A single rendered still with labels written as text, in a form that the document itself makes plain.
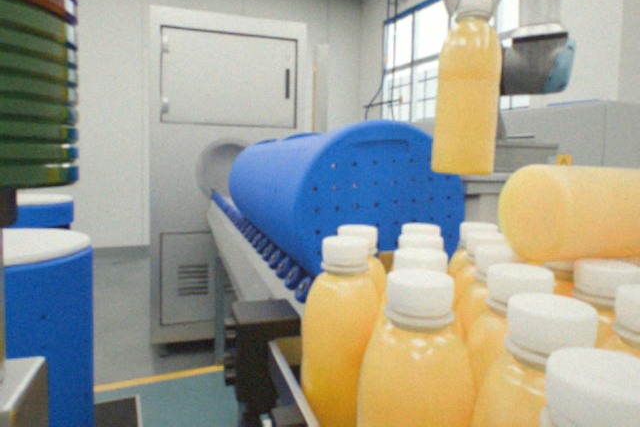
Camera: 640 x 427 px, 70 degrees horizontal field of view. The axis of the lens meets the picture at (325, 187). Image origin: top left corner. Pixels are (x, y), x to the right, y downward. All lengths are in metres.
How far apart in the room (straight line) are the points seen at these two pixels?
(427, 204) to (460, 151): 0.21
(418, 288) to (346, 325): 0.12
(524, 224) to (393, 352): 0.15
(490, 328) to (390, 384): 0.08
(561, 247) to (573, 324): 0.12
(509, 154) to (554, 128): 1.21
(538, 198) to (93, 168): 5.40
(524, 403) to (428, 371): 0.05
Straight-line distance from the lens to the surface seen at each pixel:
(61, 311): 0.76
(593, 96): 2.46
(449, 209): 0.74
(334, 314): 0.37
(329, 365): 0.39
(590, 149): 2.23
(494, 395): 0.25
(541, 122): 2.39
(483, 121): 0.54
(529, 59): 1.11
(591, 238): 0.36
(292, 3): 6.31
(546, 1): 1.13
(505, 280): 0.30
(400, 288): 0.26
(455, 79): 0.54
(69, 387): 0.81
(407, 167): 0.70
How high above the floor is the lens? 1.17
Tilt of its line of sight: 3 degrees down
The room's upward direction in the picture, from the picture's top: 1 degrees clockwise
